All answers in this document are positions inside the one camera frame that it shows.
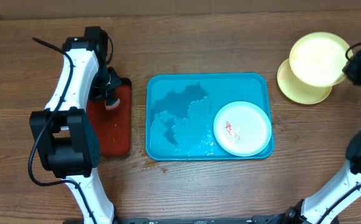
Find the green plate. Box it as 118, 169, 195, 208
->
277, 59, 332, 105
289, 32, 353, 87

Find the light blue plate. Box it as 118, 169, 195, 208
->
213, 101, 273, 157

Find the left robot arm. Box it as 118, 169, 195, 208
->
27, 26, 123, 223

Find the black red water tray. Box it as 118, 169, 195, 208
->
87, 78, 132, 157

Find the teal plastic tray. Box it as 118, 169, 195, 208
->
146, 72, 274, 161

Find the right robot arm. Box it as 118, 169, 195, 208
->
266, 42, 361, 224

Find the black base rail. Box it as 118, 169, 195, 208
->
114, 214, 282, 224

